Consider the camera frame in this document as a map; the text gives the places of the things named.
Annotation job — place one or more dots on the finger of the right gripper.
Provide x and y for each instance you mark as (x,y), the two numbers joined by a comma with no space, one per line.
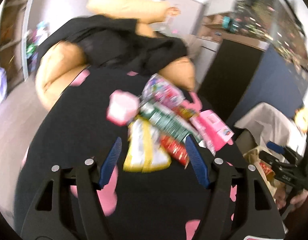
(286,151)

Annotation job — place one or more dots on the black pink printed tablecloth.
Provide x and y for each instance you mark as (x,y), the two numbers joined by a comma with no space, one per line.
(156,205)

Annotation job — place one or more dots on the yellow lined trash bin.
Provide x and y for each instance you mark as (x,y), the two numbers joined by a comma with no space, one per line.
(277,188)

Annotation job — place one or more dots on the pink colourful tissue pack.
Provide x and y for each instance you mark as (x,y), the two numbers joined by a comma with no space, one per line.
(162,91)

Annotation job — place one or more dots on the red snack packet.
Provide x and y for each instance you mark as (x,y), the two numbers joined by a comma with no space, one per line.
(175,149)

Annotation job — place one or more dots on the pink hexagonal container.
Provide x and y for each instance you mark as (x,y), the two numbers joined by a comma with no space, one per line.
(123,107)

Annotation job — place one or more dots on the glass fish tank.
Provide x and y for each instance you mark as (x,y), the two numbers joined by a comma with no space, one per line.
(270,21)

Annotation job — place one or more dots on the white cloth covered armchair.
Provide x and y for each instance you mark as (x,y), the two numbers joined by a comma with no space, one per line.
(266,123)

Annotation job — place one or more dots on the yellow duck plush toy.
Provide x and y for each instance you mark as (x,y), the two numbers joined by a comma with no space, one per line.
(301,119)

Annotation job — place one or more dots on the yellow snack packet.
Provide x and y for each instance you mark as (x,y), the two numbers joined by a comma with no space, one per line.
(145,153)

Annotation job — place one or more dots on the person's right hand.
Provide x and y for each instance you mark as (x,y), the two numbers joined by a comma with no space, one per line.
(293,199)

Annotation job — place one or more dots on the black jacket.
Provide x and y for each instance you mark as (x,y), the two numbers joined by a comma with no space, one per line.
(114,43)

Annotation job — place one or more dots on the white display shelf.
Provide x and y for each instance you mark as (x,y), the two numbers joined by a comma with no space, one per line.
(14,23)

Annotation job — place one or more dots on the orange beanbag sofa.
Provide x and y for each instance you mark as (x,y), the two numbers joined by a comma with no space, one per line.
(65,61)

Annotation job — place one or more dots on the pink toy box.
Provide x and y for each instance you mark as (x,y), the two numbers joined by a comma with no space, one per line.
(213,130)

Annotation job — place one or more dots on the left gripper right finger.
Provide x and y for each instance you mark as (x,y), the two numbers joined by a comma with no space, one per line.
(240,205)

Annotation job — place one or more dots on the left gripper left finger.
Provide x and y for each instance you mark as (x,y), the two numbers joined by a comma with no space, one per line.
(50,213)

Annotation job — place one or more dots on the green white snack bag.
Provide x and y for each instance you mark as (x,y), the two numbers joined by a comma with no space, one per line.
(167,121)

